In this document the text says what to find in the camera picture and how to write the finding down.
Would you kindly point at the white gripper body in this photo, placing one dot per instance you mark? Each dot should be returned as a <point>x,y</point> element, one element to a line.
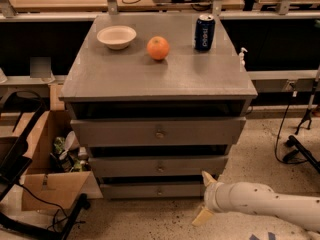
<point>210,196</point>

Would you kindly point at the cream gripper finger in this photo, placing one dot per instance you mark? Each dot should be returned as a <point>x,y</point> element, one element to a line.
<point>207,179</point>
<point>202,217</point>

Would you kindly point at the grey bottom drawer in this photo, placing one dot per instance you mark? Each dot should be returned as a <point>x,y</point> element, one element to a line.
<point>152,190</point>

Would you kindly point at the grey drawer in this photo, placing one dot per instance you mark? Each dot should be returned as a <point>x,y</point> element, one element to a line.
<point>130,132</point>
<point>157,166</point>
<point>152,190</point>

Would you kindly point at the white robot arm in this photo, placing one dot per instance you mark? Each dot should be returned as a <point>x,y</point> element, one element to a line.
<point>257,199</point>

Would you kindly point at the grey top drawer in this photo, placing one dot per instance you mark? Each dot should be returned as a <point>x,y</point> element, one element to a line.
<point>130,132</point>

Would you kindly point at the grey middle drawer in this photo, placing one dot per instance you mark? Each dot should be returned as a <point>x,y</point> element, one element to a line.
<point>157,166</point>

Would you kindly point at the grey wooden drawer cabinet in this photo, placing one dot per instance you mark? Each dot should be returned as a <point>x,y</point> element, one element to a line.
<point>106,84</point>

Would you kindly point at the black stand right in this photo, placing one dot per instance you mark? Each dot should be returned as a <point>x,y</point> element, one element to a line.
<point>298,154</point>

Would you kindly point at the black stand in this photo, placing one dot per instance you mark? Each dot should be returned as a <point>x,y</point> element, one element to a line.
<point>298,154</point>
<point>13,164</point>

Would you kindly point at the black tripod leg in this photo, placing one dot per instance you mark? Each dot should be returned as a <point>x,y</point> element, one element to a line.
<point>307,116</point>

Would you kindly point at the white pump bottle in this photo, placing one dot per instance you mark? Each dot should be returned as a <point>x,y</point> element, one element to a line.
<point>241,55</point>

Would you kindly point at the orange fruit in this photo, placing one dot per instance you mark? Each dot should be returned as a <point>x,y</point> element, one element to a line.
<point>158,48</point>

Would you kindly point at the brown cardboard box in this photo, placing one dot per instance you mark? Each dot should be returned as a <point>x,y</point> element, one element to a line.
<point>44,178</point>

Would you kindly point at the blue Pepsi can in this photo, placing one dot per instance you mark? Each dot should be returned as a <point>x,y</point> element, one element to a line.
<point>204,32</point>

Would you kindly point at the white bowl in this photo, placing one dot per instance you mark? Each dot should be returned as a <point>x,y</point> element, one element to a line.
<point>116,37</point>

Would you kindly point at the black stand left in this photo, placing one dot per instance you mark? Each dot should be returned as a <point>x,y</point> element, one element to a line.
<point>13,164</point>

